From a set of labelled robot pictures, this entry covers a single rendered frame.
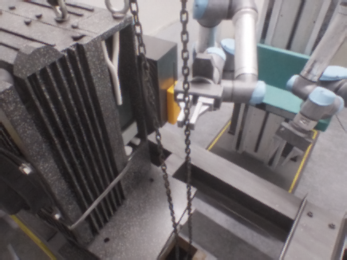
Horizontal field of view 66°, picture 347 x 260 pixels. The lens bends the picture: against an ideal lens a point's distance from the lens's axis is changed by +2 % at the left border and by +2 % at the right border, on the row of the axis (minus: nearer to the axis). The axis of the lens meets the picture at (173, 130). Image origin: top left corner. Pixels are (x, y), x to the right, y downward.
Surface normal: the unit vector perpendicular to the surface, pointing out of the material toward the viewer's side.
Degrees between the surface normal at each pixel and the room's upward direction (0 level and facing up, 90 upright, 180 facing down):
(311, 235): 0
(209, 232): 0
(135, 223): 0
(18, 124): 90
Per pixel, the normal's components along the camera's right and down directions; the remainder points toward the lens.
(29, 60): 0.87, 0.34
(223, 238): -0.01, -0.71
